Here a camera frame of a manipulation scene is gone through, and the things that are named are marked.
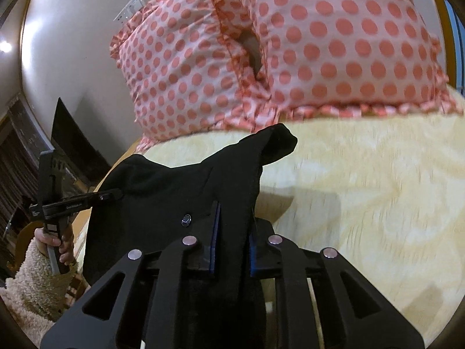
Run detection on white wall socket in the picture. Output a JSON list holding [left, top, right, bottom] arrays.
[[114, 0, 146, 23]]

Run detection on wooden framed window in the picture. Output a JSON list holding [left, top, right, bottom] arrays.
[[441, 0, 465, 93]]

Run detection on black pants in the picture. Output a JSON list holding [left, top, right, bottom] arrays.
[[83, 124, 299, 349]]

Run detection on black television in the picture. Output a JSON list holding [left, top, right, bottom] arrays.
[[51, 96, 112, 194]]

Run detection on person's left forearm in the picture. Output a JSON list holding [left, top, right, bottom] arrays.
[[0, 238, 80, 337]]

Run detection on pink polka dot pillow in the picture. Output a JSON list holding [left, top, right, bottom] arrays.
[[203, 0, 452, 132], [110, 0, 277, 154]]

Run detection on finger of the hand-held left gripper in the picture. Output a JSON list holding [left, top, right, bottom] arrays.
[[92, 188, 123, 207]]

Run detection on wooden chair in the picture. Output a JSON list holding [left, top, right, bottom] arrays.
[[63, 265, 90, 300]]

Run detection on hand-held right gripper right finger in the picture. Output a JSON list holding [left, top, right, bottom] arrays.
[[248, 218, 426, 349]]

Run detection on pale yellow blanket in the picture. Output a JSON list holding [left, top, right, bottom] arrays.
[[135, 90, 465, 347]]

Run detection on person's left hand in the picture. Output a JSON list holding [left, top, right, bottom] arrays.
[[34, 225, 76, 267]]

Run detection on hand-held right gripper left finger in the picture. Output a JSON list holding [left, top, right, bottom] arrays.
[[39, 200, 223, 349]]

